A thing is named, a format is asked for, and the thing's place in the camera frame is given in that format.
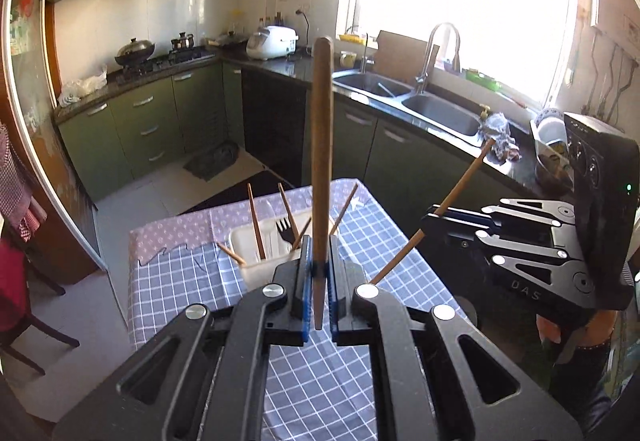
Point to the brass tap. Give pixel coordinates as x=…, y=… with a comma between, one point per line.
x=483, y=111

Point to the wall pipes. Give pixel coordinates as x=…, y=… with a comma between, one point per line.
x=620, y=76

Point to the yellow cloth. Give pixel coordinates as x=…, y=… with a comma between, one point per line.
x=351, y=37

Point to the blue checked tablecloth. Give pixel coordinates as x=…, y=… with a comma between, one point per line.
x=170, y=281

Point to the black gas stove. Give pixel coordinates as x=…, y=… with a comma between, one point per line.
x=165, y=62

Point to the white plastic bag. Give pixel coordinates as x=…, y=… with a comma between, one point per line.
x=82, y=88

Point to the black plastic fork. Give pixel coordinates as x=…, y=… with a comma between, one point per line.
x=285, y=231

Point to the pan with glass lid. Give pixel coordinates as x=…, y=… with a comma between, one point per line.
x=227, y=39

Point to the steel double sink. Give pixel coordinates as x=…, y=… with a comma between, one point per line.
x=440, y=113

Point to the brown cutting board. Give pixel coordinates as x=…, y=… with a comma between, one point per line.
x=400, y=56

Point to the frosted glass sliding door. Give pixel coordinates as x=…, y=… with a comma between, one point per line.
x=30, y=71

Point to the crumpled grey rag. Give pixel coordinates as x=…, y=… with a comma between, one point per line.
x=500, y=136

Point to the thick brown single chopstick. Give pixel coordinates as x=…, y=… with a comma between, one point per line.
x=320, y=146

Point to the tall steel faucet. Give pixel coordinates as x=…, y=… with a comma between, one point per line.
x=425, y=66

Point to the red checked cloth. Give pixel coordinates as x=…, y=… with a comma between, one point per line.
x=17, y=186

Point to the black built-in appliance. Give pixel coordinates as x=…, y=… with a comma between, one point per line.
x=272, y=126

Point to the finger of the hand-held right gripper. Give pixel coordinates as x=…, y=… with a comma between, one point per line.
x=530, y=271
x=465, y=220

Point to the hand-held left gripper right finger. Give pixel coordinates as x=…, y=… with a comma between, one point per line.
x=334, y=293

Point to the small steel pot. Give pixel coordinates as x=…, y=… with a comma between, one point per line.
x=182, y=42

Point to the white plastic utensil bin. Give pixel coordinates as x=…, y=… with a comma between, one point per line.
x=260, y=276

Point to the thin brown single chopstick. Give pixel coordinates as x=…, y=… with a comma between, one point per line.
x=465, y=176

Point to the grey floor mat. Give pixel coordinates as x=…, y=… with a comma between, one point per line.
x=212, y=161

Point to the small water tap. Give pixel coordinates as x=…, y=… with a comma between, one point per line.
x=367, y=52

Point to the small cup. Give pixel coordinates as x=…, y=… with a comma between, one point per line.
x=347, y=58

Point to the green cabinet with drawers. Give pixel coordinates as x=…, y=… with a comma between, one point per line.
x=150, y=121

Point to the set of wooden chopsticks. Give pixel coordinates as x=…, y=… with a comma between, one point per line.
x=255, y=221

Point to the purple patterned tablecloth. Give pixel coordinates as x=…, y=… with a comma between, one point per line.
x=170, y=233

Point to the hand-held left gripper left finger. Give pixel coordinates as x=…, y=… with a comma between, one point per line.
x=305, y=291

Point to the person's right hand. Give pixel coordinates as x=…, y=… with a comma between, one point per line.
x=550, y=328

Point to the green sink cabinet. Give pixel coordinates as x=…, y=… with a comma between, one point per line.
x=390, y=156

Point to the white rice cooker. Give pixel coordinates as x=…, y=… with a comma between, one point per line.
x=270, y=43

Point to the dark chair with red cushion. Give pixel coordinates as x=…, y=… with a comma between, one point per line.
x=12, y=286

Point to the black wok with lid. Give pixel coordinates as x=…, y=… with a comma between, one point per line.
x=135, y=51

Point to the person's dark pants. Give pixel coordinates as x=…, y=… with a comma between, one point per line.
x=595, y=396

